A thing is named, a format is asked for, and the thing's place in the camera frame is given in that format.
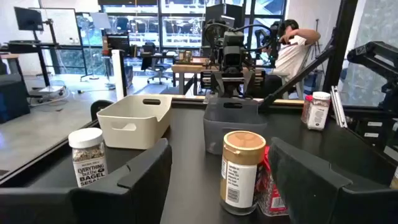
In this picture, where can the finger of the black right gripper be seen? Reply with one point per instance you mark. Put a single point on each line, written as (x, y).
(219, 85)
(247, 85)

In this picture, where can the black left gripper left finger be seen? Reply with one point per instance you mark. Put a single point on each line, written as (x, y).
(93, 205)

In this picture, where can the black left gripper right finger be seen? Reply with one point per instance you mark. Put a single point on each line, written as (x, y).
(326, 202)

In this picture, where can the white-lid bagel seasoning jar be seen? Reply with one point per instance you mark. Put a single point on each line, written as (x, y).
(317, 113)
(88, 168)

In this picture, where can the gold-lid furikake seasoning jar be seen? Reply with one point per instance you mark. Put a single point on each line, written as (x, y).
(241, 180)

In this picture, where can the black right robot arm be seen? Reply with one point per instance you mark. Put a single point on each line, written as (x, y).
(232, 93)

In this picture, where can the wooden work table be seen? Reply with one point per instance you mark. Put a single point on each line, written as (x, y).
(189, 68)

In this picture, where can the grey translucent plastic bin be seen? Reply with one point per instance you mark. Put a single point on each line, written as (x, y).
(233, 124)

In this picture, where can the person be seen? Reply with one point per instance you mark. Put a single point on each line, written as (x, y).
(292, 59)

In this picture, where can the white chair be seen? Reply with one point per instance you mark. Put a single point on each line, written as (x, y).
(301, 88)

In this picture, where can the black office chair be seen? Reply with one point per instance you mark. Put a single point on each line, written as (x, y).
(152, 62)

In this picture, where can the white plastic bin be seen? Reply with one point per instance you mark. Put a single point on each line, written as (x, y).
(133, 130)

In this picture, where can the silver metal bars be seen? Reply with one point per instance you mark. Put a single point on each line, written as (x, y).
(338, 105)

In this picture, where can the black rounded chair back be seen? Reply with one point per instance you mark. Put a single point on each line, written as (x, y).
(99, 107)

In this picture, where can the black monitor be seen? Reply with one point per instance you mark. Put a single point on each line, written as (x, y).
(118, 43)
(28, 18)

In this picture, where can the dark storage cabinet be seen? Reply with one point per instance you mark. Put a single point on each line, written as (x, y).
(12, 99)

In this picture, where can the whiteboard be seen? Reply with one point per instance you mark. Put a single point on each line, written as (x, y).
(62, 28)

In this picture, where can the black standing desk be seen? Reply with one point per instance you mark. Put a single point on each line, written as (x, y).
(28, 46)

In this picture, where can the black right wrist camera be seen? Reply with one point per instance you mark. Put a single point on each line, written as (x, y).
(233, 53)

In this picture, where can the white post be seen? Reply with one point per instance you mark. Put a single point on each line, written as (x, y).
(117, 77)

